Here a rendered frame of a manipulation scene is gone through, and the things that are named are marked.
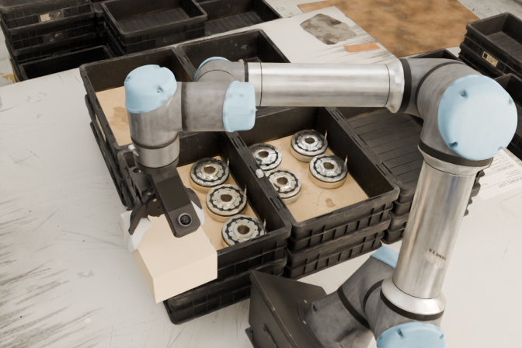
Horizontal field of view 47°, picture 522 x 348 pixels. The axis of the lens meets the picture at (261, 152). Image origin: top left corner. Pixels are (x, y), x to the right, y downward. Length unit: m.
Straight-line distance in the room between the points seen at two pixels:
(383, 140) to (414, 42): 2.13
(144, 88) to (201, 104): 0.09
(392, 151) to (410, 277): 0.73
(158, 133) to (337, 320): 0.56
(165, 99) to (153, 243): 0.32
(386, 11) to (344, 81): 3.12
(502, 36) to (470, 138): 2.45
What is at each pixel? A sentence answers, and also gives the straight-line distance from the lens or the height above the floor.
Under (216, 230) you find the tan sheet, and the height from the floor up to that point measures 0.83.
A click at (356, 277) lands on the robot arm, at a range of 1.26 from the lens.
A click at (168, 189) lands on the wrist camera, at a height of 1.26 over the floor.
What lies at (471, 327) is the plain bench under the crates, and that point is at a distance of 1.60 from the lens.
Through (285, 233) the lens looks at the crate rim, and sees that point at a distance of 1.36.
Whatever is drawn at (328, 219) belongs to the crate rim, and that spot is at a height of 0.92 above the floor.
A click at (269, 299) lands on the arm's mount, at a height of 0.94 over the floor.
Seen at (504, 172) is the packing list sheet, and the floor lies 0.70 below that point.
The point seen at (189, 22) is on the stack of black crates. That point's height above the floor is 0.58.
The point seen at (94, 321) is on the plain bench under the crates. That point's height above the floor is 0.70.
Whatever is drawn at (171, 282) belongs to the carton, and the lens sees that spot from 1.08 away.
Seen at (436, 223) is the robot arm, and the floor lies 1.24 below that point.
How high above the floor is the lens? 1.97
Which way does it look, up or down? 43 degrees down
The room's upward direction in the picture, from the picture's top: 4 degrees clockwise
